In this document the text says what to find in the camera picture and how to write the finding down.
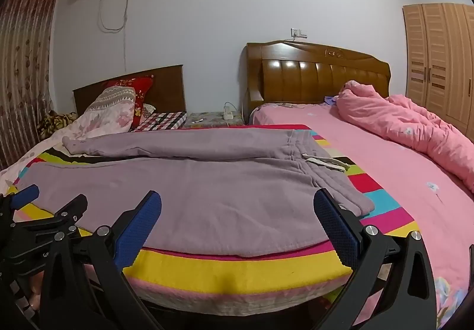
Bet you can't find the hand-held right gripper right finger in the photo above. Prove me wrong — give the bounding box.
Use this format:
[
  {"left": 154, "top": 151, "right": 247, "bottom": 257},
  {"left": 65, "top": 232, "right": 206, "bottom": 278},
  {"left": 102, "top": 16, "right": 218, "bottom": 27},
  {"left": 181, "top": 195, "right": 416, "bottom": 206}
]
[{"left": 313, "top": 188, "right": 438, "bottom": 330}]

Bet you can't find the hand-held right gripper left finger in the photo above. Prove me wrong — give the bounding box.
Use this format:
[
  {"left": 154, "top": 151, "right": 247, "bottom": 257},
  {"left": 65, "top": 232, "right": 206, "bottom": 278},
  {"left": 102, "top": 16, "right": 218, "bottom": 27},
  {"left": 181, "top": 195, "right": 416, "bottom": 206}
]
[{"left": 39, "top": 190, "right": 162, "bottom": 330}]

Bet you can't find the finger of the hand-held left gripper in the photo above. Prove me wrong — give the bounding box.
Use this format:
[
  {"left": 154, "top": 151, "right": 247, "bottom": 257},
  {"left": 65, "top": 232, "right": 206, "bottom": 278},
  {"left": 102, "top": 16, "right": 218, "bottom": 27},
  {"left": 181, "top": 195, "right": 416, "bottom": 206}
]
[
  {"left": 15, "top": 194, "right": 88, "bottom": 240},
  {"left": 0, "top": 184, "right": 40, "bottom": 227}
]

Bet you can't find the grey blanket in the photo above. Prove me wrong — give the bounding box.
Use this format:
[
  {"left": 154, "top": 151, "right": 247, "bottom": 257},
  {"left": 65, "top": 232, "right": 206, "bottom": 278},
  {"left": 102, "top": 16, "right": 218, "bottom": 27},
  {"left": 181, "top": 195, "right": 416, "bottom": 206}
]
[{"left": 61, "top": 129, "right": 375, "bottom": 256}]

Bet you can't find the pink bed sheet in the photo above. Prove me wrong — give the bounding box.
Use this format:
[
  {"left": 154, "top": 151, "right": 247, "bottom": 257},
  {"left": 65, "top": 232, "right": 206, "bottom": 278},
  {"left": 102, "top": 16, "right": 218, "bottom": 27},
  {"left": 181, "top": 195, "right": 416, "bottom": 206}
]
[{"left": 250, "top": 102, "right": 474, "bottom": 327}]

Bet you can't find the tiger print blanket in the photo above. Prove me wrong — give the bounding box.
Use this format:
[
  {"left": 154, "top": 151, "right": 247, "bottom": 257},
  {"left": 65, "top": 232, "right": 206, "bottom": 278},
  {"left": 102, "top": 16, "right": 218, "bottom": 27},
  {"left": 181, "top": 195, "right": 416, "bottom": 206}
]
[{"left": 36, "top": 110, "right": 78, "bottom": 140}]

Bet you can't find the pink floral quilt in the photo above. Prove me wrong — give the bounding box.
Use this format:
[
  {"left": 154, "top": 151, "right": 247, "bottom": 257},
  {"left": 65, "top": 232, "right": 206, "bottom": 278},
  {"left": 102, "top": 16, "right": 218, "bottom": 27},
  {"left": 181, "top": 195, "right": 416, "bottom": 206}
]
[{"left": 0, "top": 86, "right": 137, "bottom": 197}]

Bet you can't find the striped colourful blanket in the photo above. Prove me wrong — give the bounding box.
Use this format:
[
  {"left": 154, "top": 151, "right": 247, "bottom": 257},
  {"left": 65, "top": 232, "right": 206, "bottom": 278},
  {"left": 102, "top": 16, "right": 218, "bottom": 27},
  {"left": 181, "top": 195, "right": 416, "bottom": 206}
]
[{"left": 7, "top": 125, "right": 423, "bottom": 310}]

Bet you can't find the nightstand with patterned cover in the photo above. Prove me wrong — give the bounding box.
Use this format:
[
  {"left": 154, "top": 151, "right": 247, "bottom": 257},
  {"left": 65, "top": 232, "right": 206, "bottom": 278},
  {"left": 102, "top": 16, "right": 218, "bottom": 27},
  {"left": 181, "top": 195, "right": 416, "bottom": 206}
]
[{"left": 184, "top": 111, "right": 245, "bottom": 129}]

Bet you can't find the red pillow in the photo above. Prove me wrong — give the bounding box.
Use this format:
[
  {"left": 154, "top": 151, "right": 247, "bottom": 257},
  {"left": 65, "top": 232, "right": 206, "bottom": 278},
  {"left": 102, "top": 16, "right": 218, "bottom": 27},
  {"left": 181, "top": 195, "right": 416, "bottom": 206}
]
[{"left": 102, "top": 74, "right": 154, "bottom": 127}]

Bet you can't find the striped floral curtain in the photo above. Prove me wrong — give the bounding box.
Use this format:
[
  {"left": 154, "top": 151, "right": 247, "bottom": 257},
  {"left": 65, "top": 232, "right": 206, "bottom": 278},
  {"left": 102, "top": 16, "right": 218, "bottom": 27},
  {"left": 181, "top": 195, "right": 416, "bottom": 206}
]
[{"left": 0, "top": 0, "right": 63, "bottom": 171}]

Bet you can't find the plain wooden headboard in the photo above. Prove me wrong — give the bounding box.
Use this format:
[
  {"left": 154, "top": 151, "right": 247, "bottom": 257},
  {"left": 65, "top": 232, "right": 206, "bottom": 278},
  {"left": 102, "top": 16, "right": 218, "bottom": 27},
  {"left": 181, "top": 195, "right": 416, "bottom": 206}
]
[{"left": 72, "top": 64, "right": 187, "bottom": 116}]

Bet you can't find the carved wooden headboard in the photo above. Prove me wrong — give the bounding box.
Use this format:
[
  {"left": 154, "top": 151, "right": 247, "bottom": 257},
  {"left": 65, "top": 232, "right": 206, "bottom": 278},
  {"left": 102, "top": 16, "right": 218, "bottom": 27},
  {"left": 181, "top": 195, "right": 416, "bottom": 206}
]
[{"left": 246, "top": 40, "right": 392, "bottom": 119}]

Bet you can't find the light wooden wardrobe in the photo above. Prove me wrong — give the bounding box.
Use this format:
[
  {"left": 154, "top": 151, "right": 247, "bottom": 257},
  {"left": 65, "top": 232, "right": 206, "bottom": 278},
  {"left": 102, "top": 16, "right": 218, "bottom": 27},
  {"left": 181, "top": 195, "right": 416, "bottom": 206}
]
[{"left": 403, "top": 2, "right": 474, "bottom": 138}]

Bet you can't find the air conditioner cable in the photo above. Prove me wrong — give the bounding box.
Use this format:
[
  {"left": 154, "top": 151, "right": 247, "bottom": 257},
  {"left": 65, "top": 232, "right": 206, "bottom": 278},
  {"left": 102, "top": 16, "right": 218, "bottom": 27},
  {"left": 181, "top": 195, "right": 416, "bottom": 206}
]
[{"left": 97, "top": 0, "right": 133, "bottom": 72}]

